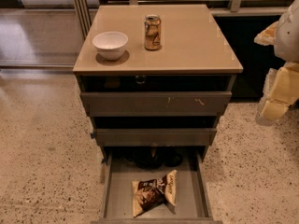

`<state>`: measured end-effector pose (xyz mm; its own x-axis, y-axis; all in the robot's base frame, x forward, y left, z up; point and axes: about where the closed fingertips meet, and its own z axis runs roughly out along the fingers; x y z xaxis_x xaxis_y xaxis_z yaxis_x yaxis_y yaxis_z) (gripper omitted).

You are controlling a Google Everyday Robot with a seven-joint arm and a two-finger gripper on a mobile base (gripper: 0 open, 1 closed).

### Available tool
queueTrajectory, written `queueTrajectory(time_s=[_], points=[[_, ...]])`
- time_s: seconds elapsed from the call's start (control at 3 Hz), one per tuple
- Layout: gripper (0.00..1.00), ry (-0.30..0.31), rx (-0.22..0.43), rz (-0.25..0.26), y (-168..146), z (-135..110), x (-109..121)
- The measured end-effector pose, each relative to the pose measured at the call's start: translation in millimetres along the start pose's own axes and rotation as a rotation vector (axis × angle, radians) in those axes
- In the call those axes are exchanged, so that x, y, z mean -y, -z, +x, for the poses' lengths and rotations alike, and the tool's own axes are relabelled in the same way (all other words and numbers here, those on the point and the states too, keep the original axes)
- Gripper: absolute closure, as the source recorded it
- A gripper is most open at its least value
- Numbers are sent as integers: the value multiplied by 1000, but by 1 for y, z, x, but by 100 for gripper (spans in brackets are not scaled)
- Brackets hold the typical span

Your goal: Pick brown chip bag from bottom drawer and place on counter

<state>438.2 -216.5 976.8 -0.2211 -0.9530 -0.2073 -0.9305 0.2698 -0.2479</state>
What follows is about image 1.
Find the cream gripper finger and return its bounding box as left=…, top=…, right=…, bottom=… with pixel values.
left=256, top=62, right=299, bottom=126
left=254, top=21, right=278, bottom=46

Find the brown chip bag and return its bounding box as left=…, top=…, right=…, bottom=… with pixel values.
left=132, top=170, right=177, bottom=217

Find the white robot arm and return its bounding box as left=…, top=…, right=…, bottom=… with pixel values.
left=254, top=0, right=299, bottom=126

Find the grey drawer cabinet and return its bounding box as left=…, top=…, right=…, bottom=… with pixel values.
left=74, top=5, right=243, bottom=154

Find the top grey drawer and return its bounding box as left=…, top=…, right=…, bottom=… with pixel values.
left=80, top=91, right=232, bottom=117

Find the middle grey drawer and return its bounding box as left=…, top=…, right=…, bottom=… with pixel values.
left=94, top=128, right=217, bottom=147

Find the bottom open grey drawer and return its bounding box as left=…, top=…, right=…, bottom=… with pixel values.
left=91, top=148, right=222, bottom=224

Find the gold soda can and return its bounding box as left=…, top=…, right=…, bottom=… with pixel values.
left=144, top=14, right=161, bottom=50

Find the white ceramic bowl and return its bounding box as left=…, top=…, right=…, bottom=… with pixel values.
left=93, top=32, right=128, bottom=61

